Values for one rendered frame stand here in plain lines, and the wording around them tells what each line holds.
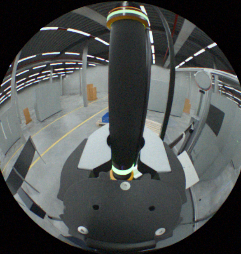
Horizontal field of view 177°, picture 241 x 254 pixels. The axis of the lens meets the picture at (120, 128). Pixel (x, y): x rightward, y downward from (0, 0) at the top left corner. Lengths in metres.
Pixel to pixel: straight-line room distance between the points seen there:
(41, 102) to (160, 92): 7.48
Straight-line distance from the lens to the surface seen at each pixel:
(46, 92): 6.44
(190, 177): 0.58
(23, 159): 2.13
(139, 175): 0.20
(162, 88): 5.55
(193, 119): 0.65
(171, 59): 0.16
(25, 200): 0.85
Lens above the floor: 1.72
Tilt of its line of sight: 31 degrees down
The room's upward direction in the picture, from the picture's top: 2 degrees clockwise
